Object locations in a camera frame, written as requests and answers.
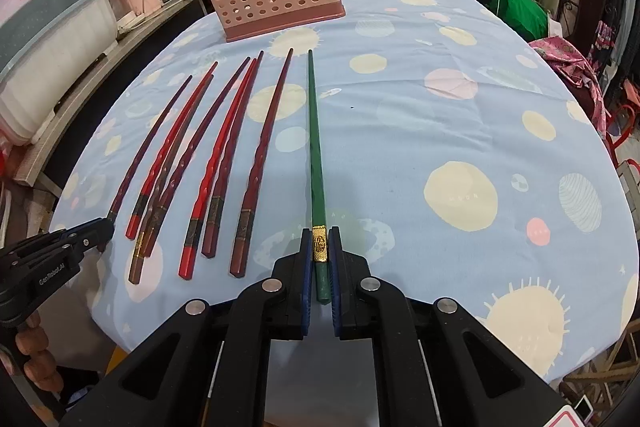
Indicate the bright red chopstick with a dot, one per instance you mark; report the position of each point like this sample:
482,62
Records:
187,262
172,137

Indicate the green bag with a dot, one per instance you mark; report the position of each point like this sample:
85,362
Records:
520,12

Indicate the dark metal chair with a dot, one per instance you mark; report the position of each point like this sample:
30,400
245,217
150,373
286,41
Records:
595,7

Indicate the dark maroon twisted chopstick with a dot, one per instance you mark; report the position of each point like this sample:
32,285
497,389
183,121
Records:
210,117

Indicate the blue planet print tablecloth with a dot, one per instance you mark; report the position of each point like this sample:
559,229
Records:
425,132

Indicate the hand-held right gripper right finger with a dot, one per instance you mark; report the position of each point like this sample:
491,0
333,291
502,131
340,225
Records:
337,287

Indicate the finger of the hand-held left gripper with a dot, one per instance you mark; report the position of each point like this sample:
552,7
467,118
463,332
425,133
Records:
87,234

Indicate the maroon chopstick with dark band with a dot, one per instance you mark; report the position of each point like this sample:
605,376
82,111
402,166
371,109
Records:
240,257
210,242

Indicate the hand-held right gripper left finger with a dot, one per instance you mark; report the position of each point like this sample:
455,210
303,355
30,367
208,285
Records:
304,287

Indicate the wooden stool frame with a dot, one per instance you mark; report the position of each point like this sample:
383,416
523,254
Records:
600,377

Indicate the thin dark maroon chopstick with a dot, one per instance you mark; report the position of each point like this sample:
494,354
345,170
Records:
150,142

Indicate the pink patterned cloth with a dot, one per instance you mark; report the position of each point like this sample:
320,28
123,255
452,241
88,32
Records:
565,57

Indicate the maroon chopstick with gold band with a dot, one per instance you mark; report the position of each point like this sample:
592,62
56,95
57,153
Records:
136,269

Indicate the white dish rack grey lid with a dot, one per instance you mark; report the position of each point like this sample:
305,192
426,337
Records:
45,57

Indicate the green chopstick with gold band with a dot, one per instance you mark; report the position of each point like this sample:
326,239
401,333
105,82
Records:
315,157

